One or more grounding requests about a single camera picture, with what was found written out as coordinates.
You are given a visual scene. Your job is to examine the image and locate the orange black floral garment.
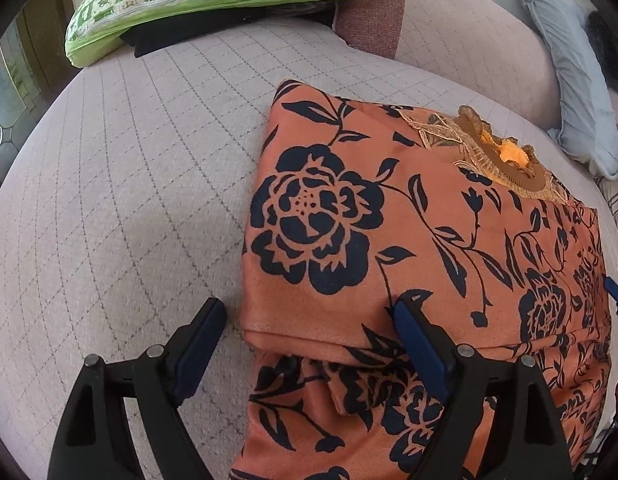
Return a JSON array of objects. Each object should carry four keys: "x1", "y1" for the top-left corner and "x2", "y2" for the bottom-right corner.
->
[{"x1": 230, "y1": 80, "x2": 612, "y2": 479}]

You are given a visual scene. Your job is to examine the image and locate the black folded cloth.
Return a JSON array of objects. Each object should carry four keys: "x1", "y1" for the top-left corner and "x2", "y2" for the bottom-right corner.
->
[{"x1": 120, "y1": 1, "x2": 336, "y2": 58}]

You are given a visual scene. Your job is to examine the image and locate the light blue pillow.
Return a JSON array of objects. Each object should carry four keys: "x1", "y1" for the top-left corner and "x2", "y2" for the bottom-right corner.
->
[{"x1": 520, "y1": 0, "x2": 618, "y2": 180}]

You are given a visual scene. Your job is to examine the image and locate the beige quilted bed cover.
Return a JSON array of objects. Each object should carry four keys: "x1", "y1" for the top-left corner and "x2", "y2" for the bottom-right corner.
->
[{"x1": 0, "y1": 20, "x2": 618, "y2": 479}]

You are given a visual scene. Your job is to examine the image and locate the dark fuzzy item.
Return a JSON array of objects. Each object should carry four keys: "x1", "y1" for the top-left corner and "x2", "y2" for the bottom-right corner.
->
[{"x1": 584, "y1": 11, "x2": 618, "y2": 93}]

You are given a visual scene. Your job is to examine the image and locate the beige quilted bolster cushion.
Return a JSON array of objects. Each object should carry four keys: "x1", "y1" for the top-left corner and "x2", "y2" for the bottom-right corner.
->
[{"x1": 333, "y1": 0, "x2": 560, "y2": 129}]

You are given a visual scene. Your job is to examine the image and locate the stained glass window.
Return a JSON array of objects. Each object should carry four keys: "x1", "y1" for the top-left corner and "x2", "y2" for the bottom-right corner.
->
[{"x1": 0, "y1": 20, "x2": 49, "y2": 188}]

